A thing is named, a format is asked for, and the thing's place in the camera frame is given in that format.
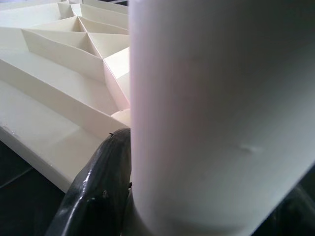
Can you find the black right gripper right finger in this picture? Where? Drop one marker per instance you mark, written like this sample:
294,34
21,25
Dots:
300,216

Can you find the white plastic table top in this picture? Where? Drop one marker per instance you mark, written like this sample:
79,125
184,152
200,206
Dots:
49,86

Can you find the black table cloth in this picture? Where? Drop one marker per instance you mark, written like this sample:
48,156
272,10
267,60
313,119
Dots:
27,196

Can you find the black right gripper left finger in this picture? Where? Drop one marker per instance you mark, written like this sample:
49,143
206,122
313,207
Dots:
98,186

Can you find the white plastic table leg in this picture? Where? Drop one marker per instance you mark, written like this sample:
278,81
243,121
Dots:
209,110

